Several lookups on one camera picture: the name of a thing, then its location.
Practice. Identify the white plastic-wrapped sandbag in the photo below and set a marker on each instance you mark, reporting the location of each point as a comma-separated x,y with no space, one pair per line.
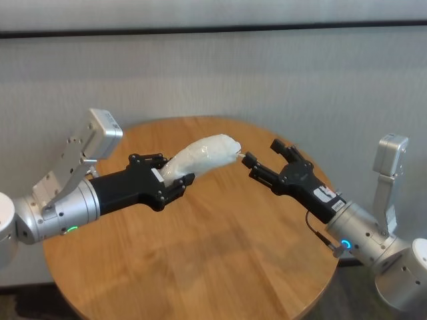
207,153

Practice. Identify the black wall rail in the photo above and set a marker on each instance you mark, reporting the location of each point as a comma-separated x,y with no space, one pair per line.
213,28

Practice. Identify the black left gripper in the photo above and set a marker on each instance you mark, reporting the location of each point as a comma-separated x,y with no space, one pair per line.
126,188

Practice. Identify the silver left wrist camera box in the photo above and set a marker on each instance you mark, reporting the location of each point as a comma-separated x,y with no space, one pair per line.
100,133

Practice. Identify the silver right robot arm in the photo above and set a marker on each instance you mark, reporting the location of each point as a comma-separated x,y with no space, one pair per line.
367,233

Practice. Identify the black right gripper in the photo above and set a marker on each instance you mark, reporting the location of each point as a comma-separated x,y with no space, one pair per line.
307,186

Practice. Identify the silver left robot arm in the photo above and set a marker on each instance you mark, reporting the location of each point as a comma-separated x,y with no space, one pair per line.
66,213

